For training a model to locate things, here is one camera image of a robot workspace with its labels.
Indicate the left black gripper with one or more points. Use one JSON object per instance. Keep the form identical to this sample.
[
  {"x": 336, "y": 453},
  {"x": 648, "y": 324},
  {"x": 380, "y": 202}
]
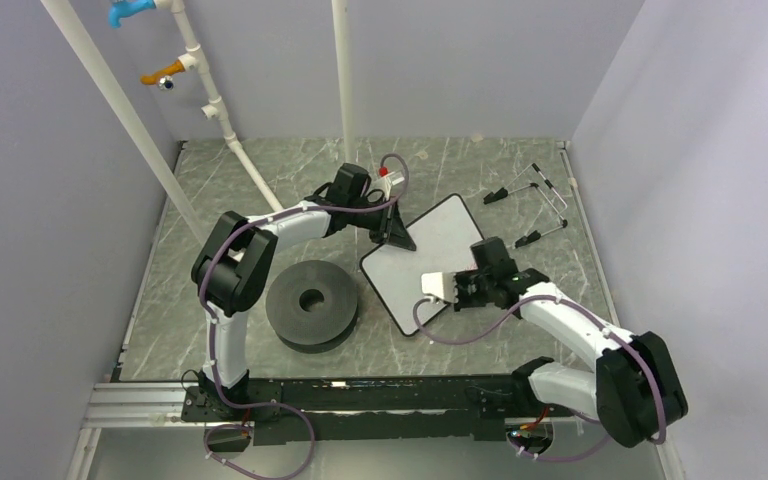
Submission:
[{"x": 392, "y": 230}]

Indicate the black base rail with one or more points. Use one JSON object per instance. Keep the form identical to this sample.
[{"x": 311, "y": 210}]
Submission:
[{"x": 278, "y": 411}]

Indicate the blue faucet handle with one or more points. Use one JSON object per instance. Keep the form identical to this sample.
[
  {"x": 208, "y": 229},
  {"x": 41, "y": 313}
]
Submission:
[{"x": 122, "y": 9}]

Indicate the aluminium extrusion rail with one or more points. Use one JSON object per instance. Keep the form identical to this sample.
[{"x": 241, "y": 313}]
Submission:
[{"x": 123, "y": 405}]

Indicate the orange faucet handle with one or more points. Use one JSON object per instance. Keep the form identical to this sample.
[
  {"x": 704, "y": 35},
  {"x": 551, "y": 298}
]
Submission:
[{"x": 163, "y": 78}]

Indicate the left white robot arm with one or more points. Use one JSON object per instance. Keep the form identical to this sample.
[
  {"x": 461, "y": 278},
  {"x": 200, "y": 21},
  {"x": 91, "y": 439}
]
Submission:
[{"x": 233, "y": 266}]

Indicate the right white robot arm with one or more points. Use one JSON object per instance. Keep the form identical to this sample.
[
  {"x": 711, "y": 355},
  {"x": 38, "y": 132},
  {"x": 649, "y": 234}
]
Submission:
[{"x": 629, "y": 385}]

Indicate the black framed whiteboard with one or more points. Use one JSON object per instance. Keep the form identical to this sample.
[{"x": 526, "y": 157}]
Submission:
[{"x": 443, "y": 236}]

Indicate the white PVC pipe frame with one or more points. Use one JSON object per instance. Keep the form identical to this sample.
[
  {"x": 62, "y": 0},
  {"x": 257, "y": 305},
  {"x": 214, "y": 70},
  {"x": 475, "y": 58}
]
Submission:
[{"x": 75, "y": 33}]

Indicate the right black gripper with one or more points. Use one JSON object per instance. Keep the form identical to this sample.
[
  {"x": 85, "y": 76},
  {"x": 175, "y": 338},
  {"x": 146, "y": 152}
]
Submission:
[{"x": 460, "y": 303}]

